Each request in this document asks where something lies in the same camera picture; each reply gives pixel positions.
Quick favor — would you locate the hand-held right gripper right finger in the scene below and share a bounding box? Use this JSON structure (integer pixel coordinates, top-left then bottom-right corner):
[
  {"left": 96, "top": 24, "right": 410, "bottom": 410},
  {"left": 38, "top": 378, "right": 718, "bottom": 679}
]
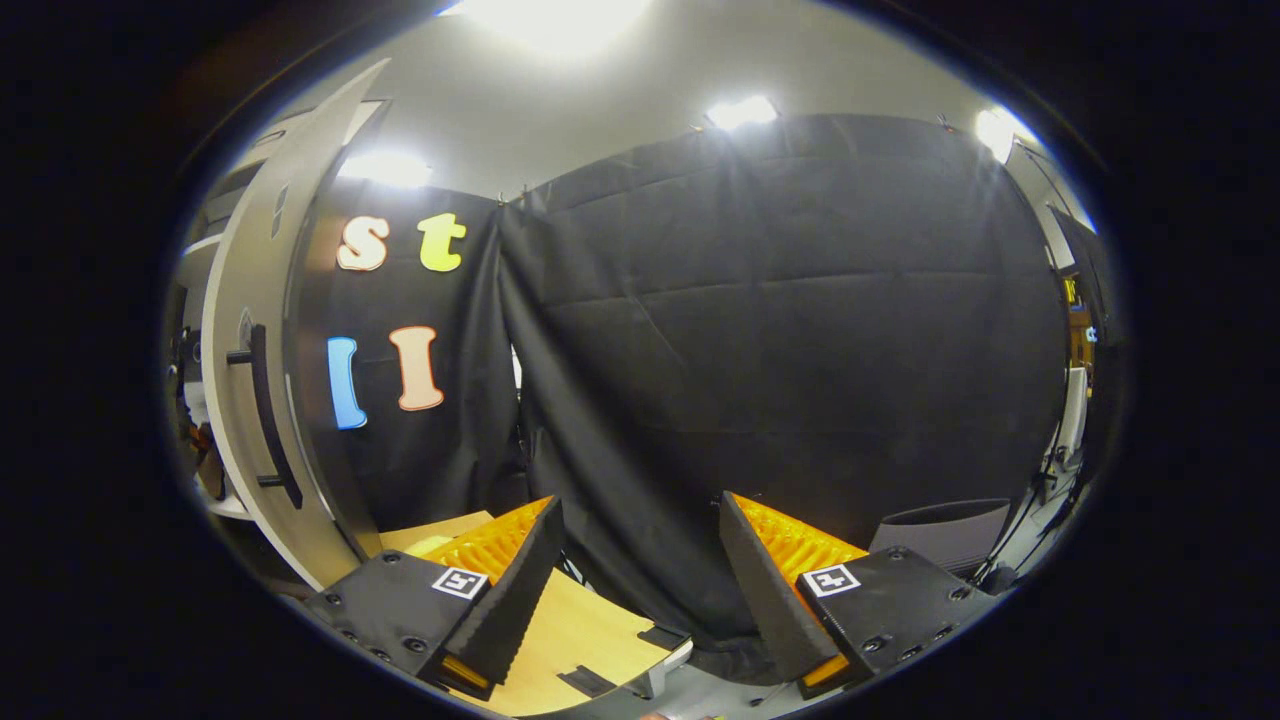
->
[{"left": 718, "top": 492, "right": 999, "bottom": 699}]

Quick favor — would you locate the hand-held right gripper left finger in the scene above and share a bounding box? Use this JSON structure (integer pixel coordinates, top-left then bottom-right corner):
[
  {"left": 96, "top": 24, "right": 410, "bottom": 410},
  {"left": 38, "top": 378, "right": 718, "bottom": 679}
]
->
[{"left": 305, "top": 496, "right": 564, "bottom": 701}]

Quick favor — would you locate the grey cabinet door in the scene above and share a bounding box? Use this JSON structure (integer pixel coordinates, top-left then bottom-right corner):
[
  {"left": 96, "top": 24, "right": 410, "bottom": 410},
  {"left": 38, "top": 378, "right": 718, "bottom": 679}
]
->
[{"left": 200, "top": 58, "right": 391, "bottom": 591}]

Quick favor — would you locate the grey shoe cabinet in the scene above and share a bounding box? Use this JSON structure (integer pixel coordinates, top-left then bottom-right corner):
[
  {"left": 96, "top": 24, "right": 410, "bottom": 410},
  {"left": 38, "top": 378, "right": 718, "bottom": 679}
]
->
[{"left": 165, "top": 58, "right": 393, "bottom": 591}]

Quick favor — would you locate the black backdrop cloth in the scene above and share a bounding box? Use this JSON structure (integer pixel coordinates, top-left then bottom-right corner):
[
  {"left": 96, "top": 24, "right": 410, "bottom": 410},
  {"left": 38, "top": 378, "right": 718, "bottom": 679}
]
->
[
  {"left": 300, "top": 180, "right": 523, "bottom": 536},
  {"left": 498, "top": 113, "right": 1071, "bottom": 686}
]

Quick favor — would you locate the dark grey chair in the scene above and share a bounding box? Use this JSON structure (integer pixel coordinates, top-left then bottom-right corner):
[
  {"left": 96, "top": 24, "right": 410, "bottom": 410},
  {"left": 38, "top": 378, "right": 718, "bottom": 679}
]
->
[{"left": 870, "top": 498, "right": 1011, "bottom": 576}]

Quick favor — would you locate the white equipment stand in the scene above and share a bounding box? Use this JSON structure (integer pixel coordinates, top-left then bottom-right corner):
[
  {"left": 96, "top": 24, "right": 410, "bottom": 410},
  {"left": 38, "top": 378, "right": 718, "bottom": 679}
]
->
[{"left": 1040, "top": 365, "right": 1091, "bottom": 501}]

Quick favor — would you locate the ceiling light panel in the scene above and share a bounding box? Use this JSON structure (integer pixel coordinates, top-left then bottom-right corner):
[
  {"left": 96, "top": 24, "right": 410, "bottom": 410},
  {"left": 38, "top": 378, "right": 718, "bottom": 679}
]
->
[
  {"left": 975, "top": 105, "right": 1041, "bottom": 166},
  {"left": 340, "top": 150, "right": 431, "bottom": 189},
  {"left": 705, "top": 95, "right": 779, "bottom": 131},
  {"left": 440, "top": 0, "right": 651, "bottom": 56}
]

